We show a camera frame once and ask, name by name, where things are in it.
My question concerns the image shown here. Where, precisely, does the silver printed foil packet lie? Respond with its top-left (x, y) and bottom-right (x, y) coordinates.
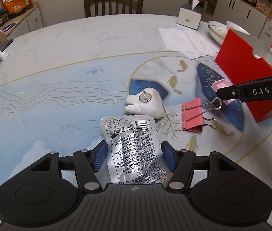
top-left (100, 115), bottom-right (170, 184)

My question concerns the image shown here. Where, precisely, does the pink binder clip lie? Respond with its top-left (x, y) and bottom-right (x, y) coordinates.
top-left (182, 97), bottom-right (222, 134)

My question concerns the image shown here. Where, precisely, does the small pink box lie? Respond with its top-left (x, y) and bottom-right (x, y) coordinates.
top-left (210, 78), bottom-right (236, 106)

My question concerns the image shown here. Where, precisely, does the white tooth plush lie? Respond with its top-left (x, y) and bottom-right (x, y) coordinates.
top-left (124, 88), bottom-right (166, 120)

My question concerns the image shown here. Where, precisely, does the red white cardboard box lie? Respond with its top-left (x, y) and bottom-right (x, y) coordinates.
top-left (215, 29), bottom-right (272, 123)

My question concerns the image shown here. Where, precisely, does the blue decorated table mat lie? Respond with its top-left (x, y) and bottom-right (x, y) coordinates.
top-left (0, 50), bottom-right (272, 222)

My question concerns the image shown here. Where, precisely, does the white ceramic bowl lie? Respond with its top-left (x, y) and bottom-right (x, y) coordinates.
top-left (226, 21), bottom-right (250, 35)

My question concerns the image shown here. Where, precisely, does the white plates stack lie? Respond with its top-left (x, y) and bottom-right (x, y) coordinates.
top-left (208, 20), bottom-right (228, 45)

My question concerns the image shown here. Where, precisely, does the white paper sheet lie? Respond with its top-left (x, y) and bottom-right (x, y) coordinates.
top-left (158, 27), bottom-right (220, 59)

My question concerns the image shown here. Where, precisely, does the green white tissue box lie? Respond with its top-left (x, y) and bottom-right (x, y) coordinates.
top-left (177, 0), bottom-right (203, 30)

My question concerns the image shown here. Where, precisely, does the white sideboard cabinet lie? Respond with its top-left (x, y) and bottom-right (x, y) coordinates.
top-left (0, 2), bottom-right (44, 39)

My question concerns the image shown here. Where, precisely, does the red lid jar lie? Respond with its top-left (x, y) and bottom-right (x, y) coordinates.
top-left (24, 0), bottom-right (33, 10)

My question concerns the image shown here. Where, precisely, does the orange snack bag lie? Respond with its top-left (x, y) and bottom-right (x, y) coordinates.
top-left (0, 0), bottom-right (26, 17)

